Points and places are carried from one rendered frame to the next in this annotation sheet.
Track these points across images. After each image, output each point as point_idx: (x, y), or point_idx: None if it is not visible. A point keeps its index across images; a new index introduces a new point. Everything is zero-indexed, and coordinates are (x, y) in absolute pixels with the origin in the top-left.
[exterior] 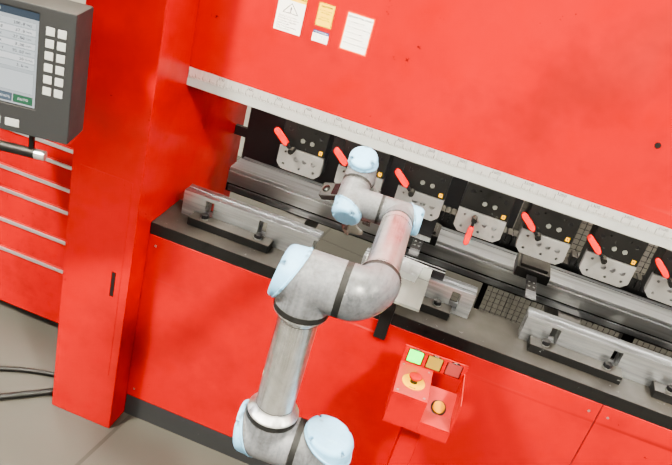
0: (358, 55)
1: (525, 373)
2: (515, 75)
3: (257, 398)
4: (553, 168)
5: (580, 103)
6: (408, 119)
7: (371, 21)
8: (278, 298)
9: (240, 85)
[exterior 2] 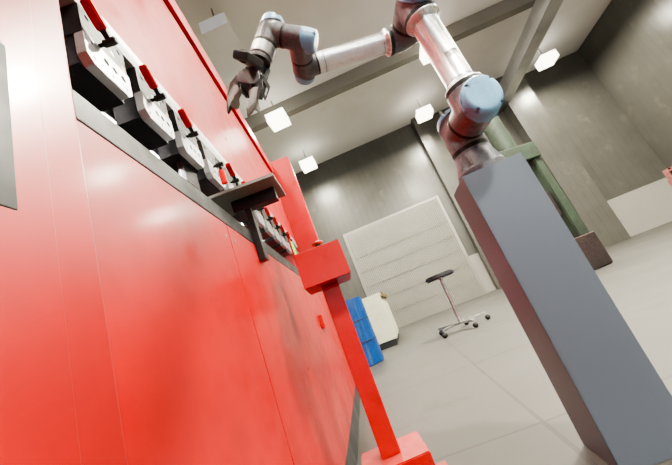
0: None
1: (287, 266)
2: (183, 74)
3: (469, 68)
4: (215, 141)
5: (204, 105)
6: (159, 73)
7: None
8: None
9: None
